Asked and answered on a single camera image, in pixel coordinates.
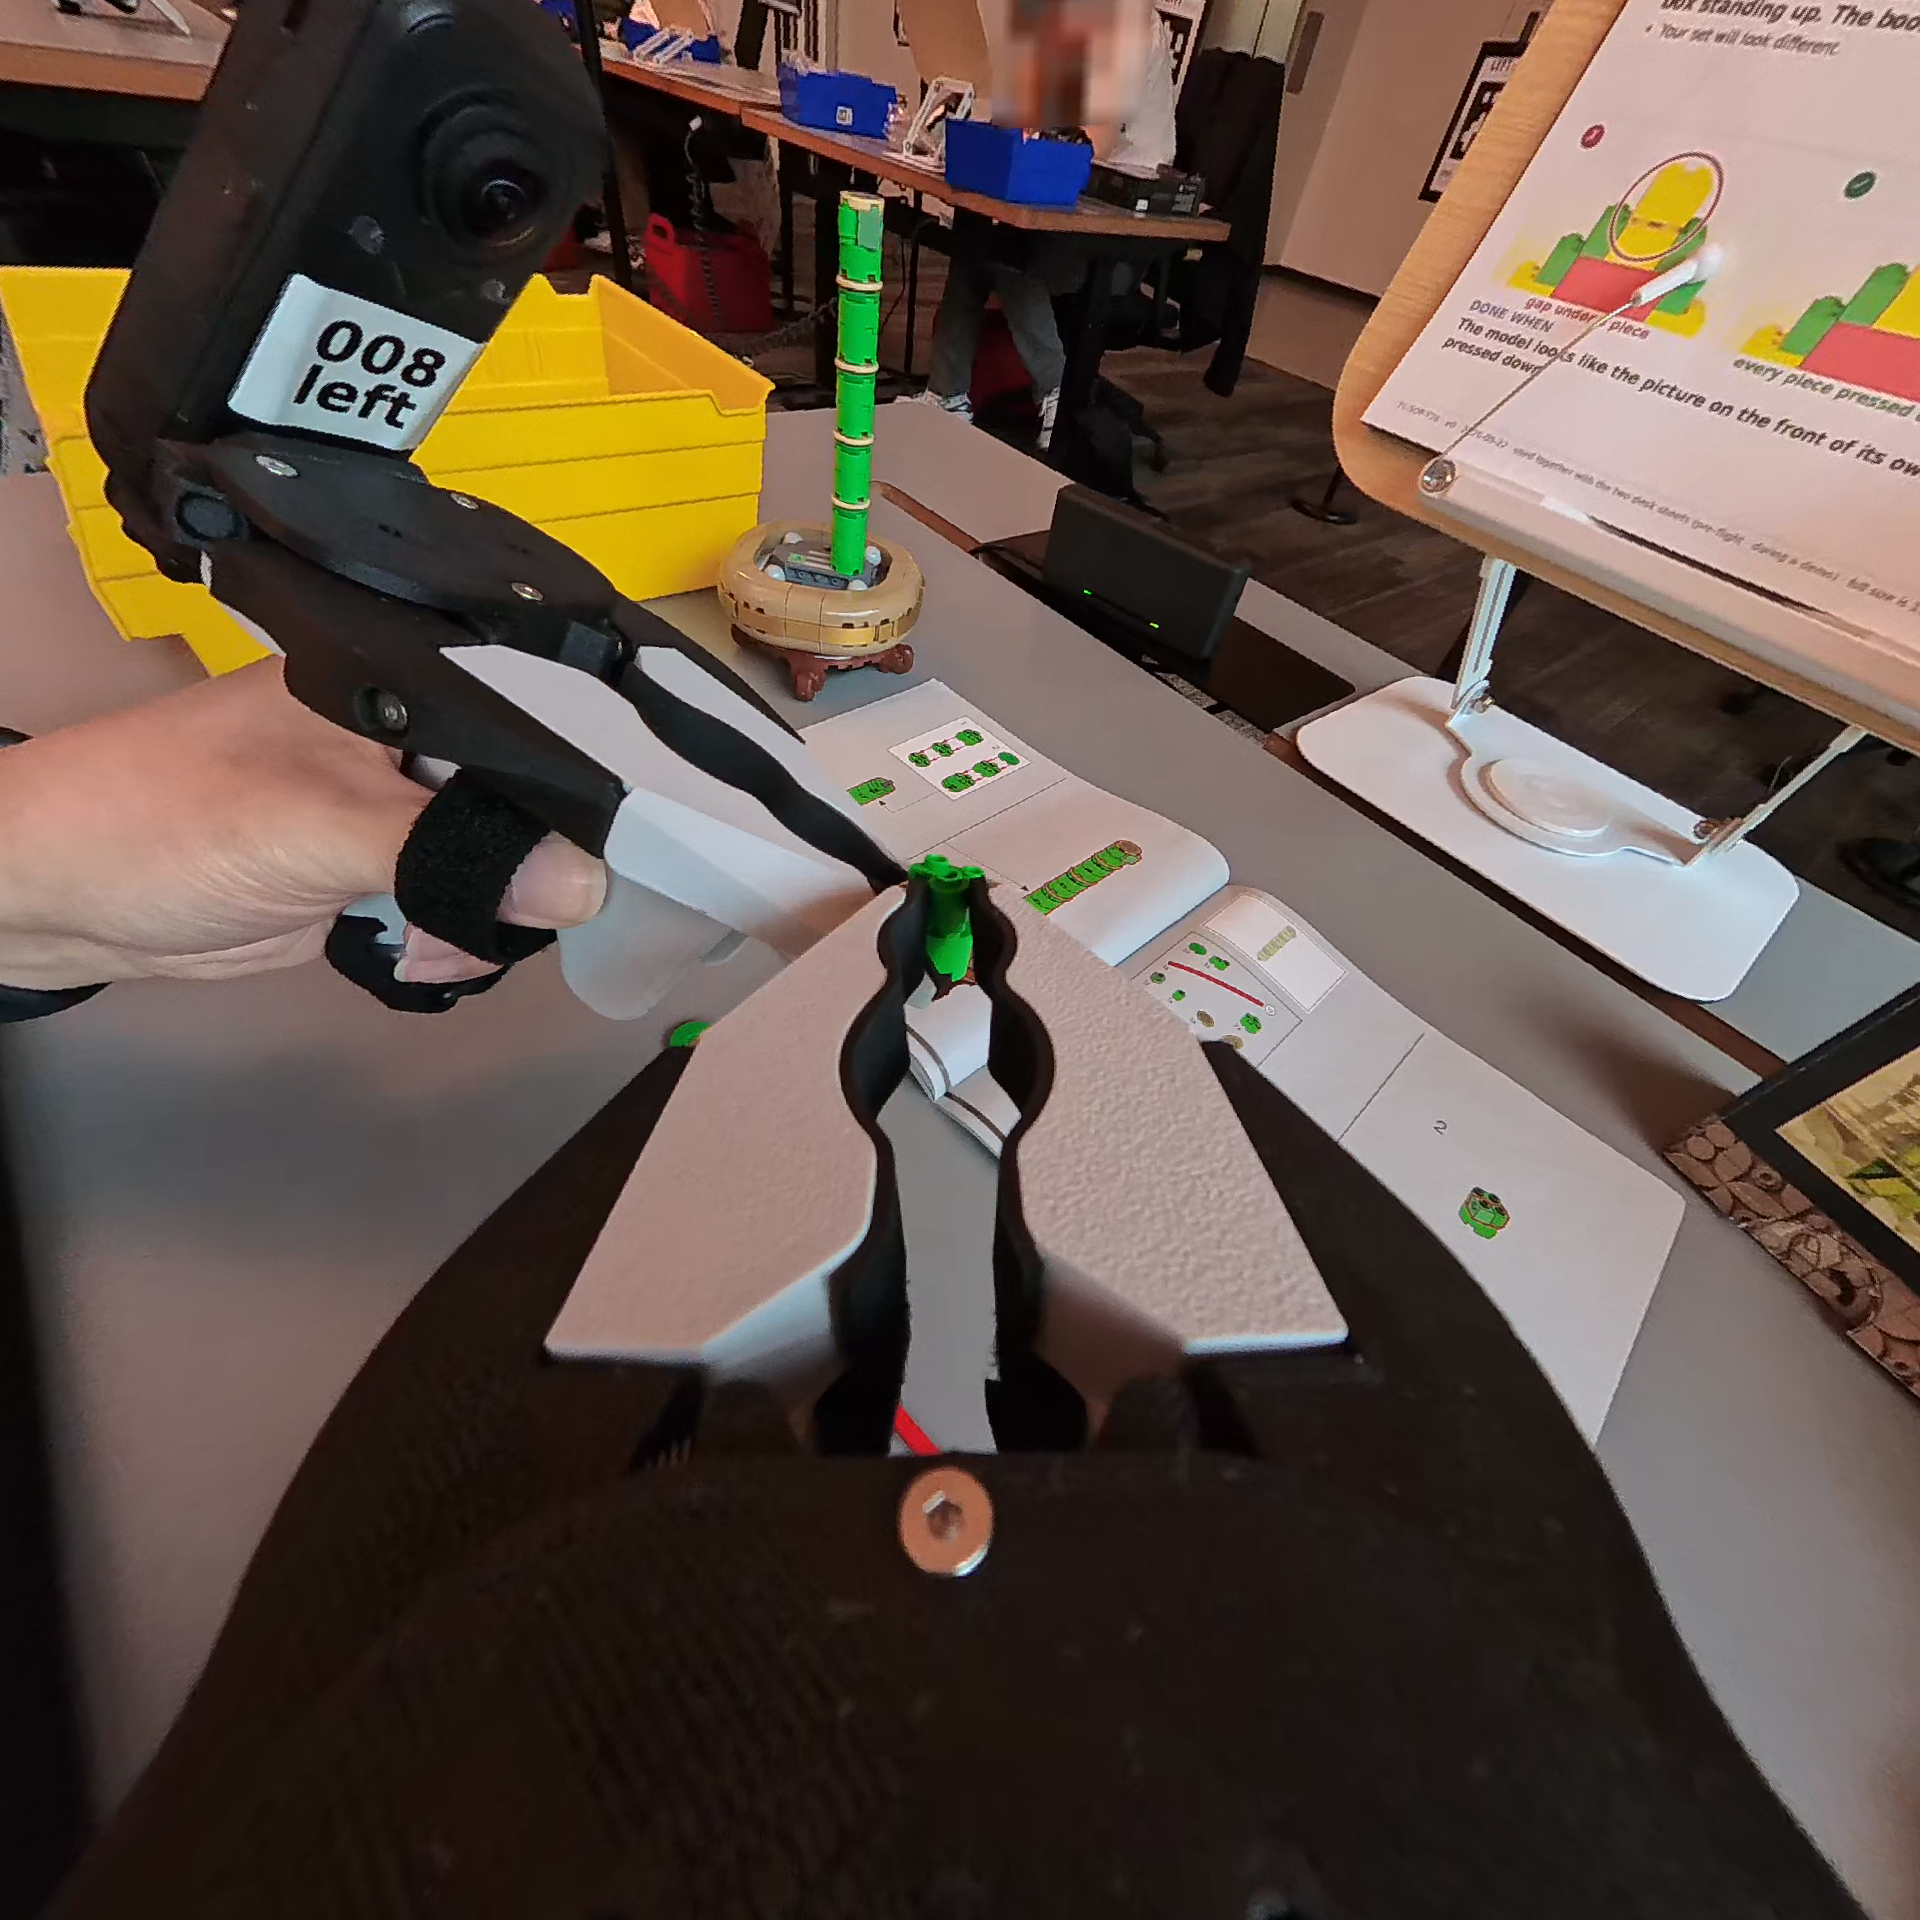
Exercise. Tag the blue plastic bin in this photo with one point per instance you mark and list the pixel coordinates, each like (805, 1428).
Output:
(1021, 165)
(841, 102)

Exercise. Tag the printed task sheet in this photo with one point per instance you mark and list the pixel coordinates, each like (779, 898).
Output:
(1650, 437)

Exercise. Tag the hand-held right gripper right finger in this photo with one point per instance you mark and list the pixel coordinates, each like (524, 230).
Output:
(1170, 1201)

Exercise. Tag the white document stand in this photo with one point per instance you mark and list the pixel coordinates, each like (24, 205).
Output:
(1650, 916)

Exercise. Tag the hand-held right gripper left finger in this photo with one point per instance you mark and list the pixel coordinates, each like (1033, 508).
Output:
(720, 1201)

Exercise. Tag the black hanging coat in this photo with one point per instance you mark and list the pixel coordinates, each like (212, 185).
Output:
(1229, 210)

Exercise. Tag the black toy set box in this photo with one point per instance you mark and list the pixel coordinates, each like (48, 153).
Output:
(1799, 1276)

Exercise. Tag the building instruction booklet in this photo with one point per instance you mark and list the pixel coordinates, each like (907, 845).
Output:
(1557, 1201)

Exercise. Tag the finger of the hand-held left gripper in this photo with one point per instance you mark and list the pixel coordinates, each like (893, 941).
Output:
(720, 876)
(598, 721)

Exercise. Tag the wooden background table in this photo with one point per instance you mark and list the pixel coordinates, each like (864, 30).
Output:
(960, 210)

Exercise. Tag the bamboo toy brick model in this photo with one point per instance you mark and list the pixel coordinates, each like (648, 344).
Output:
(855, 451)

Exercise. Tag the person's left hand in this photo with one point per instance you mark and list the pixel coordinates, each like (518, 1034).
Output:
(179, 842)

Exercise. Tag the yellow plastic bin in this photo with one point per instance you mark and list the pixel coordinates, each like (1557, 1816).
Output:
(632, 451)

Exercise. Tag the green toy brick stack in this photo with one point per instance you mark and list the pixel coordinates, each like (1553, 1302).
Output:
(943, 932)

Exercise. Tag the red toy rod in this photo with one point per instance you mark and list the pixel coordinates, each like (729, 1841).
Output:
(912, 1428)

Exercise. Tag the black charger box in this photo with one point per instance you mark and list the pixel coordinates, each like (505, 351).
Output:
(1140, 579)

